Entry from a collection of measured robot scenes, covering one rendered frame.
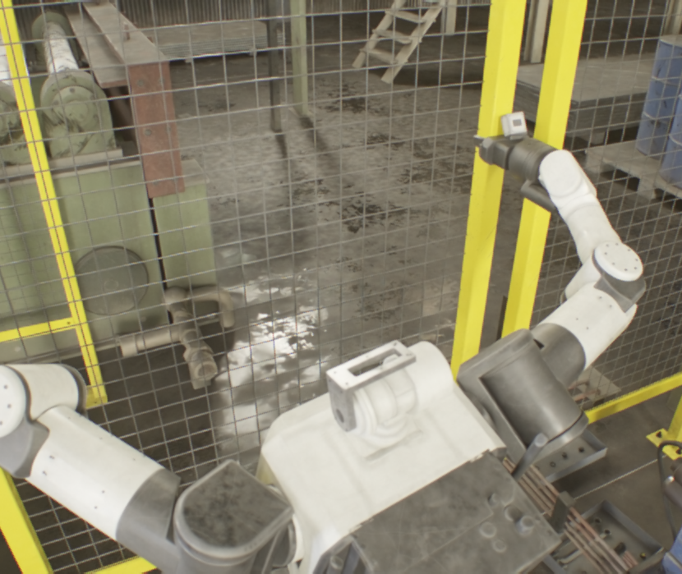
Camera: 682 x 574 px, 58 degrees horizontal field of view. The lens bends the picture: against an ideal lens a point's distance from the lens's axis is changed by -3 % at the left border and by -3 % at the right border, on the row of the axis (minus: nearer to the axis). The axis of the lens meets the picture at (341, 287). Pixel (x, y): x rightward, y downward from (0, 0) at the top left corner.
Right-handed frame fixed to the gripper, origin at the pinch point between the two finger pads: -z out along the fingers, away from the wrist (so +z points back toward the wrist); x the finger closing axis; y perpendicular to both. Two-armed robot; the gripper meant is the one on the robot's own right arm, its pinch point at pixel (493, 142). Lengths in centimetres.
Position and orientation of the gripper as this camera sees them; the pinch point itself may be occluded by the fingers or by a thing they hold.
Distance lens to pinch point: 141.9
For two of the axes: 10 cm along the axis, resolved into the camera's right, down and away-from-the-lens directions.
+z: 4.2, 4.8, -7.7
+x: -9.1, 2.2, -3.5
